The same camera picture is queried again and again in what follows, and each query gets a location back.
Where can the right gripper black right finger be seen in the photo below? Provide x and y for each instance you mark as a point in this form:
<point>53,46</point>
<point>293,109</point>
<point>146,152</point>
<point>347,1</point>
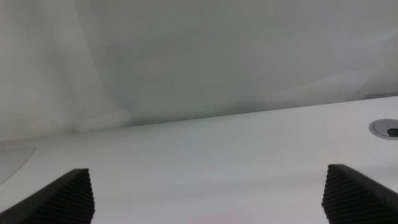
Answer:
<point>354,199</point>

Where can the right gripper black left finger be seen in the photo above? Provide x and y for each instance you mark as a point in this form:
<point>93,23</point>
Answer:
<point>62,202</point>

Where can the white fabric backdrop curtain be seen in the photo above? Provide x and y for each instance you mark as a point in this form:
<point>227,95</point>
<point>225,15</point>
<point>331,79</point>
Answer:
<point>199,56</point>

